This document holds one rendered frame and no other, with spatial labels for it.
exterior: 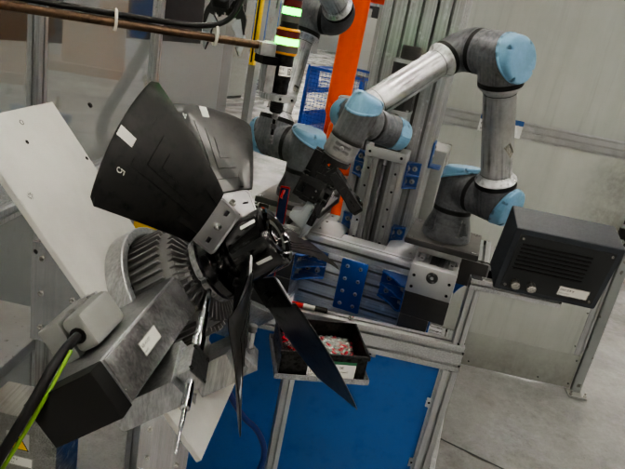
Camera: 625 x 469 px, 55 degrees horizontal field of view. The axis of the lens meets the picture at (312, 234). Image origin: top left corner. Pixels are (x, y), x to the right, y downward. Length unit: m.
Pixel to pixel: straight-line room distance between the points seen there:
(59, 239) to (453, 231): 1.18
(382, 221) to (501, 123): 0.55
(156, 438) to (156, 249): 0.38
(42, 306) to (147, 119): 0.45
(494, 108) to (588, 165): 1.51
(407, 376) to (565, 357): 1.82
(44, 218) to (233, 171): 0.36
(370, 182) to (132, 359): 1.27
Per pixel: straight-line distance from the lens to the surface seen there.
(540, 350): 3.43
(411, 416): 1.82
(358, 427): 1.85
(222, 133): 1.28
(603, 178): 3.16
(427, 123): 2.02
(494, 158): 1.72
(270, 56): 1.12
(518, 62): 1.61
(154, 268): 1.12
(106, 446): 2.49
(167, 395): 0.95
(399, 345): 1.68
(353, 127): 1.32
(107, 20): 1.04
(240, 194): 1.19
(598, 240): 1.60
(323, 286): 2.01
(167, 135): 0.98
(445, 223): 1.88
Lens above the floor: 1.61
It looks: 20 degrees down
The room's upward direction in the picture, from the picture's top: 11 degrees clockwise
